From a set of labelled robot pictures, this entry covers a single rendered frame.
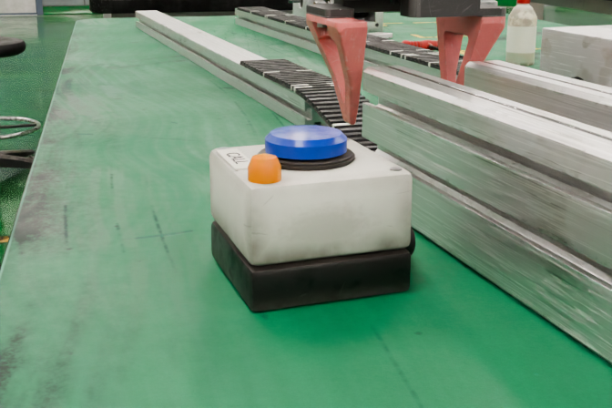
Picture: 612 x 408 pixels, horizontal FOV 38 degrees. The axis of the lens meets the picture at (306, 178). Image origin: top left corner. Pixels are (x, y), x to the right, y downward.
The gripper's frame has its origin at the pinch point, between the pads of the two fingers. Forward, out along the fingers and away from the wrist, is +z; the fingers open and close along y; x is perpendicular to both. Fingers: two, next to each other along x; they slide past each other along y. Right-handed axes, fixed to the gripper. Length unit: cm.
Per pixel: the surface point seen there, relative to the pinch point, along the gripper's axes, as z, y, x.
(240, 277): 3.6, -16.5, -18.8
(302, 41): 4, 16, 72
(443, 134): -1.2, -3.6, -13.4
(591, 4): 13, 176, 223
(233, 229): 1.6, -16.5, -17.6
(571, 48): -3.5, 14.2, 0.9
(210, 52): 2, -2, 51
